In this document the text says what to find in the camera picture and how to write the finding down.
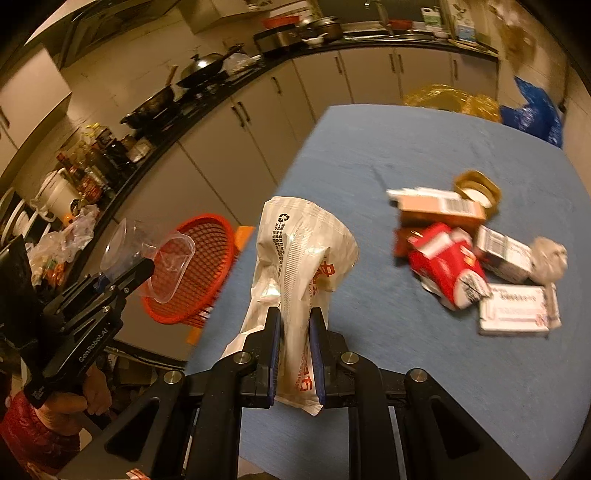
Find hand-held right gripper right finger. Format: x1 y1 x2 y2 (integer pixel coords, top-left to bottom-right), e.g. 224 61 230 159
308 307 532 480

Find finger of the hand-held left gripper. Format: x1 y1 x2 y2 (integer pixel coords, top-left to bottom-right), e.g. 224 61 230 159
60 272 115 304
108 258 157 302

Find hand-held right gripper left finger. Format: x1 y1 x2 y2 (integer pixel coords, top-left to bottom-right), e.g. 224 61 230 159
58 307 282 480

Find clear plastic cup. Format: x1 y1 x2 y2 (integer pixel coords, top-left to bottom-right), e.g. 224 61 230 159
100 219 155 274

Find clear plastic container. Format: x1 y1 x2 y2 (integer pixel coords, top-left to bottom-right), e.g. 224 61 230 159
140 232 197 305

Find red plastic basket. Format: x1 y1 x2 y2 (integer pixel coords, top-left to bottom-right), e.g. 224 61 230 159
141 213 239 330

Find white snack bag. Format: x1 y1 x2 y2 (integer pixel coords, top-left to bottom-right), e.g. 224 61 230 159
221 196 360 416

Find red white carton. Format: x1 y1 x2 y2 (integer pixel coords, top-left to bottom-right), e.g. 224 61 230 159
407 222 493 309

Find orange barcode box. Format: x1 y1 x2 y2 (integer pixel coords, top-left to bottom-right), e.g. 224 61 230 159
387 186 488 230

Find white barcode medicine box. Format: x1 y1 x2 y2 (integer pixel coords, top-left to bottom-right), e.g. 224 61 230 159
475 224 534 284

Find white tissue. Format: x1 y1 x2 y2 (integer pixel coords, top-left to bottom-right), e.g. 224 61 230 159
531 236 569 284

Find person's left hand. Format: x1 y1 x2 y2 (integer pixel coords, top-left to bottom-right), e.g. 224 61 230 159
39 364 112 435

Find crumpled white plastic bags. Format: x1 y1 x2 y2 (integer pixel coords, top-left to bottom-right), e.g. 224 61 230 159
28 203 100 274

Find blue table cover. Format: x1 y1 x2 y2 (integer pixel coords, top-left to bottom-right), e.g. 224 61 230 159
185 105 583 480

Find white rice cooker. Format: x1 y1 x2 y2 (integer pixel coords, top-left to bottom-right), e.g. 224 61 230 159
31 168 82 223

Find dish rack with white plates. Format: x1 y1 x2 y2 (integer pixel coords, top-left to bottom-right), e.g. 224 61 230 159
0 185 38 250

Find row of sauce bottles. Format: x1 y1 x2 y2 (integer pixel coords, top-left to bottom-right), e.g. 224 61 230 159
57 122 155 204

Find dark brown small box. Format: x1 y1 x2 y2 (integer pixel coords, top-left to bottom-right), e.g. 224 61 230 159
392 226 428 258

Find black wok with food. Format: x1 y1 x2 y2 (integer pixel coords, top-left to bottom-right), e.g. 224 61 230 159
120 65 179 130

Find grey kitchen base cabinets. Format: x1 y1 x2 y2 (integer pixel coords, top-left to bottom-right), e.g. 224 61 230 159
60 46 500 361

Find white flat box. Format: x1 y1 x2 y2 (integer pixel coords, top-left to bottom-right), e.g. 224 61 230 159
477 282 562 337

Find wok with metal lid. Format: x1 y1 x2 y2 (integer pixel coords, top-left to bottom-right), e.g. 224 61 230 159
177 44 244 89

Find gold jar lid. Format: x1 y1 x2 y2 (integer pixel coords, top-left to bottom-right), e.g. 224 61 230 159
452 170 502 216

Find clear plastic bag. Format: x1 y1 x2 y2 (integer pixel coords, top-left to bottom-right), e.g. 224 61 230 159
224 52 262 75

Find range hood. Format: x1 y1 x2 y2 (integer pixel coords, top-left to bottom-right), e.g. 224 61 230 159
60 0 182 68

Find silver rectangular cooker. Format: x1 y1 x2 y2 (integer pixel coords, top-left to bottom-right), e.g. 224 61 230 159
253 23 308 56

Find yellow plastic bag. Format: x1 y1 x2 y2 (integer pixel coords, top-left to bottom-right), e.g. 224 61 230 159
402 83 502 123

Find red plastic colander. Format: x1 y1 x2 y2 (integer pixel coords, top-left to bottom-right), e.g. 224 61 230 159
263 15 301 30

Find black cooking pot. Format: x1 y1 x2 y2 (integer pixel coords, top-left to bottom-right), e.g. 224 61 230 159
300 16 345 45

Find blue plastic bag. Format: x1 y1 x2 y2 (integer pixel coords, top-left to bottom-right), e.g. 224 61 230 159
501 76 564 149

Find metal sink faucet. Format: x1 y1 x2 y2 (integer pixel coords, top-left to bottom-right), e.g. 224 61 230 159
365 0 396 36

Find white jug green label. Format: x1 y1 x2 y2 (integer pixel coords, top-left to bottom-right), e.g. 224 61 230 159
420 7 444 31

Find white bottle blue label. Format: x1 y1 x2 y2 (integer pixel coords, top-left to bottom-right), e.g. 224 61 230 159
455 9 476 40

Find grey wall cabinet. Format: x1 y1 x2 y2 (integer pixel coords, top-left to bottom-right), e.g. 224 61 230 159
0 44 73 182

